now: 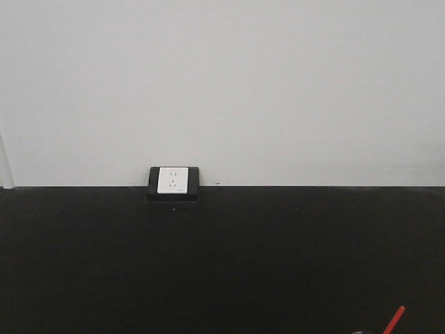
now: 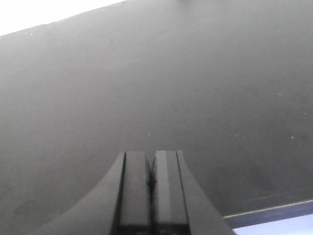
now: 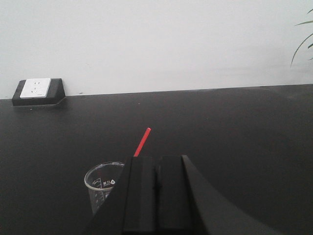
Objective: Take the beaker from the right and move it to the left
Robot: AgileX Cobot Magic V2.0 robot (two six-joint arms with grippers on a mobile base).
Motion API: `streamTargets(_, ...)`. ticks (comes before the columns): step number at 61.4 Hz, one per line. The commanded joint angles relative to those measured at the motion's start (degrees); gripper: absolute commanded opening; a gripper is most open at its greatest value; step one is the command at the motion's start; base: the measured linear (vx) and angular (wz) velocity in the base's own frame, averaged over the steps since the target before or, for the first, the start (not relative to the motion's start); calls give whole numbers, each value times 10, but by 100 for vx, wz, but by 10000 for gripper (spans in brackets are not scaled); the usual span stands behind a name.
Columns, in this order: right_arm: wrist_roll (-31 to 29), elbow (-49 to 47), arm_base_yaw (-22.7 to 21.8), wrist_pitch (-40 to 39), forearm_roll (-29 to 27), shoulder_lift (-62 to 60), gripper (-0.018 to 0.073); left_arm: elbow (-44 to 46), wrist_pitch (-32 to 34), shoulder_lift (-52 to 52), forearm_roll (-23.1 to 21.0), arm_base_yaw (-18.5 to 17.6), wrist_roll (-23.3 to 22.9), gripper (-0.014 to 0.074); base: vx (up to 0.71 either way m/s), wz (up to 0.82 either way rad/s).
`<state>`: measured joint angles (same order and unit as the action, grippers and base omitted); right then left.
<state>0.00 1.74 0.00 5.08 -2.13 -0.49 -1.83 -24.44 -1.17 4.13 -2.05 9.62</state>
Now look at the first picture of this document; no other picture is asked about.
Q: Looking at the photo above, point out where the red stirring rod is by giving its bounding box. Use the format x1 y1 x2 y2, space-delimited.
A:
382 305 406 334

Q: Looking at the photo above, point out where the black socket housing box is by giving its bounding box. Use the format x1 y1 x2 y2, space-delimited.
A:
147 166 200 202

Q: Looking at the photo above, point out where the white wall power socket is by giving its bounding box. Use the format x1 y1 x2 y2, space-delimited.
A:
157 167 188 194

